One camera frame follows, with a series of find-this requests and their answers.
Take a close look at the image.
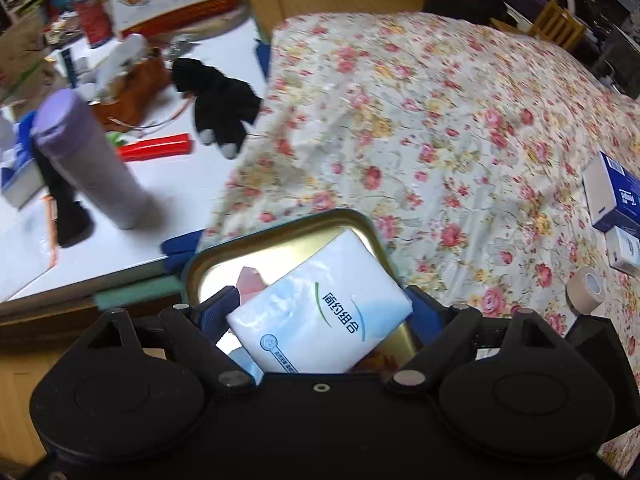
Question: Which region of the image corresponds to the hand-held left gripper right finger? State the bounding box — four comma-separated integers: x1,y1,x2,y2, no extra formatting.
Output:
385,285,571,396

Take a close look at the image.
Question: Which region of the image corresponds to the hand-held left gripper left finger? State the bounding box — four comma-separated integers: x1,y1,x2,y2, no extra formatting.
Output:
87,285,258,392

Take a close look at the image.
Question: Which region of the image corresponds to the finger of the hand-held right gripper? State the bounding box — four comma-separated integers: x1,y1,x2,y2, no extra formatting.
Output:
565,314,640,436

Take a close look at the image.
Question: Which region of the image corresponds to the gold metal tray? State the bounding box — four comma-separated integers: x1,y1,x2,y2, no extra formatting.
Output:
181,208,426,376

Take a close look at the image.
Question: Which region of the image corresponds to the white tissue pack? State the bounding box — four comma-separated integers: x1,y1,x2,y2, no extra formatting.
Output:
226,230,413,375

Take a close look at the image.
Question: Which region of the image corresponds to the beige tape roll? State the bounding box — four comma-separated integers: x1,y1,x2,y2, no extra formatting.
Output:
566,266,607,315

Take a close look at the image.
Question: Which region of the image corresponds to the blue cloth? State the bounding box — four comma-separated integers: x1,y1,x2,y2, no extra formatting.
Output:
160,229,207,273

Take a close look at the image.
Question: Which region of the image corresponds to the green foam edge guard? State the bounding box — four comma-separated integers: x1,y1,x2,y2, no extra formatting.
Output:
95,277,182,311

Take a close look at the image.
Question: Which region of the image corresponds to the small white box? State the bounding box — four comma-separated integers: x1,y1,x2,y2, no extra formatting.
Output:
605,226,640,276

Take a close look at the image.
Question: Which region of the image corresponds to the white table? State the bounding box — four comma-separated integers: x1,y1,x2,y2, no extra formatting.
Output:
0,15,273,311

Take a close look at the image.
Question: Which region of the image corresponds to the red stick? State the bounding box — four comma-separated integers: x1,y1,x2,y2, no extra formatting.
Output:
119,133,194,162

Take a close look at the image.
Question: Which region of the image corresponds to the floral blanket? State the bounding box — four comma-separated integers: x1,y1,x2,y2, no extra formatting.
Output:
207,10,640,476

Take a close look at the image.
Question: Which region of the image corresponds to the black sock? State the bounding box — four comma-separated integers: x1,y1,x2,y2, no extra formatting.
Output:
35,145,96,248

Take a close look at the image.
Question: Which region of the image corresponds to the purple thermos bottle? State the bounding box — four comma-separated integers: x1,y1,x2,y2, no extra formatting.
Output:
31,89,156,231

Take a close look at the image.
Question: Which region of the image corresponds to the black plush toy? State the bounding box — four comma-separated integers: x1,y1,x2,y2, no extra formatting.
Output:
171,57,263,161

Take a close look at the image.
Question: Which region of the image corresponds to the brown leather bag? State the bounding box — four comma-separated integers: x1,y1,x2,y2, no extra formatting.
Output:
92,47,173,128

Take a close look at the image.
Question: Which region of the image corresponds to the blue tissue box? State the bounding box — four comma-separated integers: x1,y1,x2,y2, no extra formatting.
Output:
0,110,46,209

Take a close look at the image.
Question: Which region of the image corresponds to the white cloth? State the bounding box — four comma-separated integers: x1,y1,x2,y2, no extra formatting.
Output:
92,34,148,96

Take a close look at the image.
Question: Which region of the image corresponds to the wooden chair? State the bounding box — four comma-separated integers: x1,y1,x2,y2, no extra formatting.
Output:
525,0,587,53

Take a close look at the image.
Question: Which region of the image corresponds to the red can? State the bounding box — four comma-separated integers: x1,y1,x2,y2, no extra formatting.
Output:
75,0,113,48

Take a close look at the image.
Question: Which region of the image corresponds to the cardboard box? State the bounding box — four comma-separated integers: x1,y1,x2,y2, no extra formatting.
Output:
0,10,56,106

